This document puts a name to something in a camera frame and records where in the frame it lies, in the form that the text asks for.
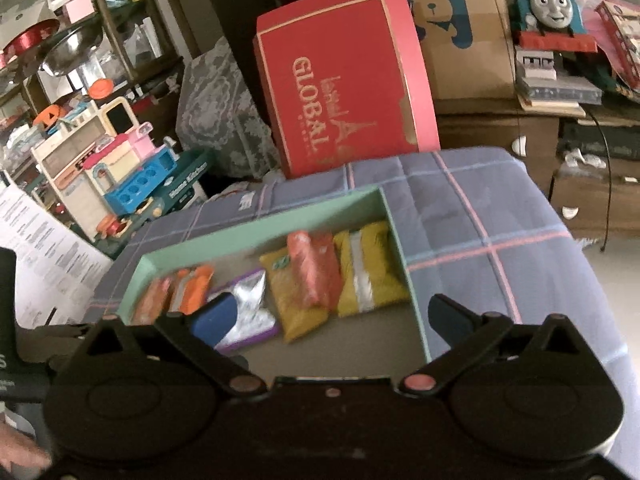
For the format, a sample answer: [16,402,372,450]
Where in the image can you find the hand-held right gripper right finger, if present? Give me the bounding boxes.
[397,294,597,396]

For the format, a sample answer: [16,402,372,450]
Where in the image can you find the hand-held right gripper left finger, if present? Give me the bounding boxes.
[72,291,268,396]

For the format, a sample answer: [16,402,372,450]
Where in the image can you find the orange silver-stripe snack packet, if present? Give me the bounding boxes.
[170,264,216,313]

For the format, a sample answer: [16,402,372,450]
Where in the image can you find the purple silver snack packet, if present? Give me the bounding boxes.
[207,267,281,353]

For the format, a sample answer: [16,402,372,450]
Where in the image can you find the orange brown sausage packet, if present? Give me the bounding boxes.
[131,277,173,326]

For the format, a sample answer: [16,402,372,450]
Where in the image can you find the yellow orange-print bar packet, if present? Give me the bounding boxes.
[259,252,331,343]

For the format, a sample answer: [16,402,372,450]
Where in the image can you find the yellow silver-stripe snack packet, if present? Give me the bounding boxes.
[332,222,411,318]

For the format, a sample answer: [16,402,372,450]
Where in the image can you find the mint green cardboard box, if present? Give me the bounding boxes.
[117,185,433,378]

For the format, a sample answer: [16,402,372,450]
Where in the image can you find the long salmon red packet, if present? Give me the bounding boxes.
[286,230,343,306]

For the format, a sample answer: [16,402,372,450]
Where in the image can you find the person's left hand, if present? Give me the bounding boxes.
[0,422,53,471]

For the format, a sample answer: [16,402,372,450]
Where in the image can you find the white instruction sheet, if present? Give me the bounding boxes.
[0,172,113,328]

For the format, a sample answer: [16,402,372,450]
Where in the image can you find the dark green toy box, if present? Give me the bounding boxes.
[70,147,216,256]

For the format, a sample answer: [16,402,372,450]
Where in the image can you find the toy kitchen playset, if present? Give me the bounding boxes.
[31,97,181,241]

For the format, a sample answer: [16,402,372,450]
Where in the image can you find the wooden cabinet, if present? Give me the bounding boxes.
[435,100,640,241]

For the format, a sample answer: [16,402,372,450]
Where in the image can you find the grey patterned cushion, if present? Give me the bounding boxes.
[175,35,281,181]

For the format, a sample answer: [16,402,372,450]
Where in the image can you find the black electronic device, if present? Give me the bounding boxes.
[557,120,640,161]

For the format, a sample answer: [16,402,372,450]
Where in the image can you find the orange toy lid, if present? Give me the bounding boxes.
[90,77,117,101]

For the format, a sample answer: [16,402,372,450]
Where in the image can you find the grey toy case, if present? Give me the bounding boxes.
[515,47,603,106]

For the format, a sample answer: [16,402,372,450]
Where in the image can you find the red gift box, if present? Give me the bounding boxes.
[252,0,441,180]

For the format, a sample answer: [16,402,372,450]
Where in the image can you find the bear-print cardboard box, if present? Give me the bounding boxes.
[380,0,518,101]

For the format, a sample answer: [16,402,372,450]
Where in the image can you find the stainless steel bowl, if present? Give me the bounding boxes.
[40,25,103,78]

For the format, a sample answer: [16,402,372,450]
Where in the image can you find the red ribbon spool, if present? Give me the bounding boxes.
[2,19,61,56]

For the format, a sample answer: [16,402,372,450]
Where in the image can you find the picture book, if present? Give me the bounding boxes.
[595,0,640,91]

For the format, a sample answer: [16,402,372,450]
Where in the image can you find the blue train toy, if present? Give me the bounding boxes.
[507,0,598,53]

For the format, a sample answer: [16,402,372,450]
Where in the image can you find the black cable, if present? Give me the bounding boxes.
[585,105,615,253]

